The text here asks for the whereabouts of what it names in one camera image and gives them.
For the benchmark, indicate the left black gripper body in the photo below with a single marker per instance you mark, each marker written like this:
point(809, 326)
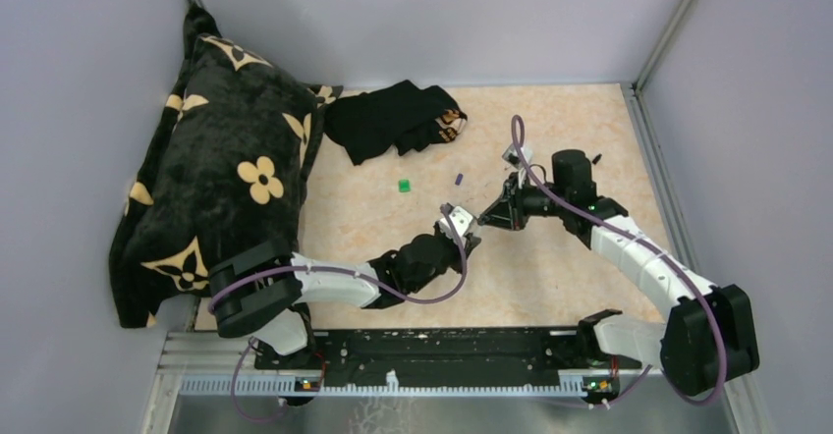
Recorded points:
point(448, 247)

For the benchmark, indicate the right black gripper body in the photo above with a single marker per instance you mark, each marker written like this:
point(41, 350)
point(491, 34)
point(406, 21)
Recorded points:
point(523, 202)

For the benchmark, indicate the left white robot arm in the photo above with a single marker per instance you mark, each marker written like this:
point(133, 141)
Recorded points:
point(262, 293)

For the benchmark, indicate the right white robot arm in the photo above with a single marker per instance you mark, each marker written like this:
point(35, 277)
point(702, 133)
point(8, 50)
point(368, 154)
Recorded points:
point(707, 336)

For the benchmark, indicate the green small cap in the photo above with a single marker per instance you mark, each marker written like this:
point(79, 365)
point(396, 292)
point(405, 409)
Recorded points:
point(404, 186)

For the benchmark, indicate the black folded cloth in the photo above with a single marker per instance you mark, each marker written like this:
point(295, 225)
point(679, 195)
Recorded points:
point(403, 116)

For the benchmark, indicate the black floral plush pillow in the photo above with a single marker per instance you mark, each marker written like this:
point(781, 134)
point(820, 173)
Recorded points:
point(226, 170)

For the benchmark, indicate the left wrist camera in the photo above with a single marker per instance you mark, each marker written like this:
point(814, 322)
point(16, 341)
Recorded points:
point(456, 221)

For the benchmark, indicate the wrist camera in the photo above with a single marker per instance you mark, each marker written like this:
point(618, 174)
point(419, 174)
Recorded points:
point(456, 221)
point(514, 156)

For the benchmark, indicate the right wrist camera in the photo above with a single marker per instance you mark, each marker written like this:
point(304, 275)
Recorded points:
point(514, 156)

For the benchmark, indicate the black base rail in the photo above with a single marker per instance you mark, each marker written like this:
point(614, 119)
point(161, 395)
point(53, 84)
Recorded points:
point(470, 359)

